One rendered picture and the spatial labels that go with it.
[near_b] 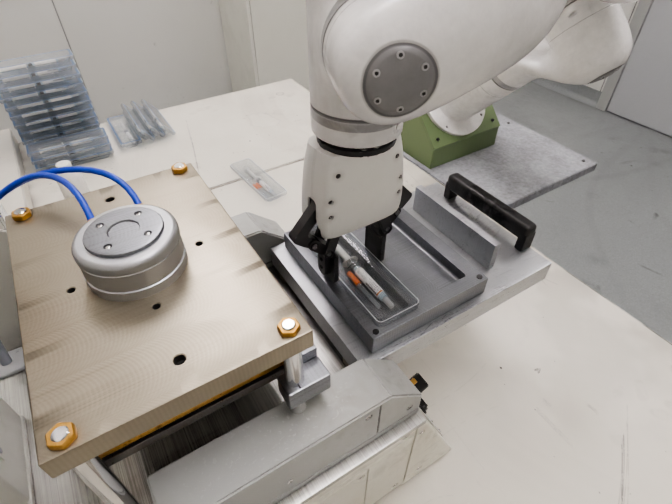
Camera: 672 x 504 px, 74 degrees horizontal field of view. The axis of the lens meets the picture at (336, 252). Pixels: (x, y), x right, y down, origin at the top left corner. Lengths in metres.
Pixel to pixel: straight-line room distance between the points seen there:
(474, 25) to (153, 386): 0.29
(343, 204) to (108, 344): 0.23
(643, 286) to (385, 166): 1.91
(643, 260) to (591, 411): 1.66
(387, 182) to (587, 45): 0.58
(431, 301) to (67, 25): 2.57
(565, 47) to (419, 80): 0.69
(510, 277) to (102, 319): 0.45
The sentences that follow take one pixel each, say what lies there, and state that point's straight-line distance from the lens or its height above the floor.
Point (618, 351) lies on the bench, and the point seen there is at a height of 0.75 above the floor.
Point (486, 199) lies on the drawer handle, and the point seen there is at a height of 1.01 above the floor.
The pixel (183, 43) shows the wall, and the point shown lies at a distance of 2.99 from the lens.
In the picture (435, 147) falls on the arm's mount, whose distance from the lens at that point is 1.16.
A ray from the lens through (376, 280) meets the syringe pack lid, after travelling 0.51.
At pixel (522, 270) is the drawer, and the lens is 0.61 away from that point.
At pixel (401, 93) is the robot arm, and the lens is 0.29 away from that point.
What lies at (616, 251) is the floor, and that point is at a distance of 2.39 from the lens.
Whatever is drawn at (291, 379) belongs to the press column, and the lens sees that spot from 0.37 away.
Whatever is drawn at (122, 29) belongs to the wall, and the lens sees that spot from 2.90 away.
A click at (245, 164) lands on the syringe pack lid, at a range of 1.16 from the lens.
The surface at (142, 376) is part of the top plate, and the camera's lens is 0.33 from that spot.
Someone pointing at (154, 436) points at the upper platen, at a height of 1.03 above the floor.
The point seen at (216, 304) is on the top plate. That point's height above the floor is 1.11.
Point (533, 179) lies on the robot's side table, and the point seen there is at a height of 0.75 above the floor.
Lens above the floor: 1.37
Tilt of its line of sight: 43 degrees down
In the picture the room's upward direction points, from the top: straight up
